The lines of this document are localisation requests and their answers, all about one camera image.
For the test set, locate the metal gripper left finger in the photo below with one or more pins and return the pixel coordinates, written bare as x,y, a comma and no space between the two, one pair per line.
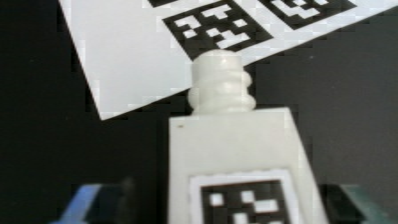
101,205

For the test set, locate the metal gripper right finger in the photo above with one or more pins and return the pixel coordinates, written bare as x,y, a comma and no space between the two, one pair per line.
350,207

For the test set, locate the white stool leg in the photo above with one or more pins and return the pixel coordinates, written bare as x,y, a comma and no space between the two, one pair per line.
240,176

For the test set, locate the white marker board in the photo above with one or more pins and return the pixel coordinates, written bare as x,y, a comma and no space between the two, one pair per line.
138,38

